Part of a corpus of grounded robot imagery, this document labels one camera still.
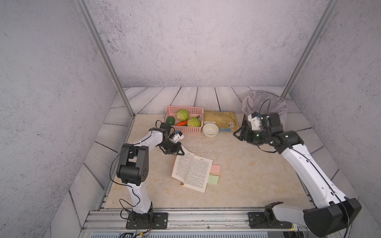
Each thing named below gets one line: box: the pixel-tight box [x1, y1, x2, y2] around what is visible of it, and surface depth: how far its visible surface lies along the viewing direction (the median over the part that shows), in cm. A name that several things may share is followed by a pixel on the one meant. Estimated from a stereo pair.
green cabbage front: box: [187, 115, 202, 127], surface depth 107 cm
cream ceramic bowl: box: [202, 122, 220, 138], surface depth 107 cm
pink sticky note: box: [209, 164, 221, 174], surface depth 91 cm
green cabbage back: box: [176, 109, 190, 122], surface depth 113 cm
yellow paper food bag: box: [203, 110, 240, 131], surface depth 117 cm
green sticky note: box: [207, 174, 220, 185], surface depth 86 cm
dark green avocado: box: [166, 116, 176, 126], surface depth 114 cm
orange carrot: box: [176, 119, 188, 126], surface depth 113 cm
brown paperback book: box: [170, 145, 214, 194], surface depth 88 cm
